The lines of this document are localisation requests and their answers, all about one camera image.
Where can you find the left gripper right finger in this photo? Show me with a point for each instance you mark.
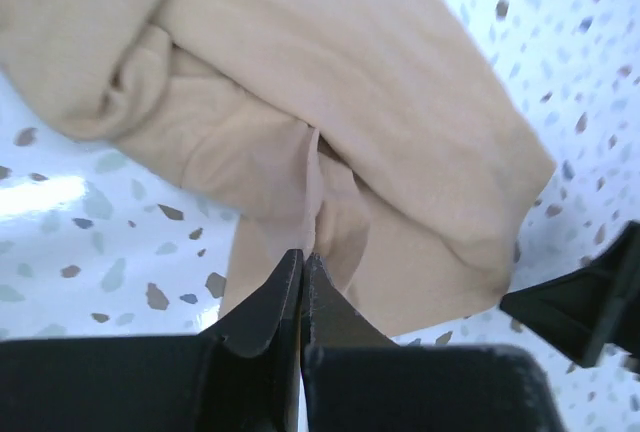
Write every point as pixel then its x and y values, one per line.
pixel 357 379

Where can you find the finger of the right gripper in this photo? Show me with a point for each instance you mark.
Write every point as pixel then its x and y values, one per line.
pixel 581 312

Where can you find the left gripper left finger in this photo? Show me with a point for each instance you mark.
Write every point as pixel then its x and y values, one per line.
pixel 240 374

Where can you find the beige t-shirt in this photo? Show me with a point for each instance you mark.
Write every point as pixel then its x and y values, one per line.
pixel 370 132

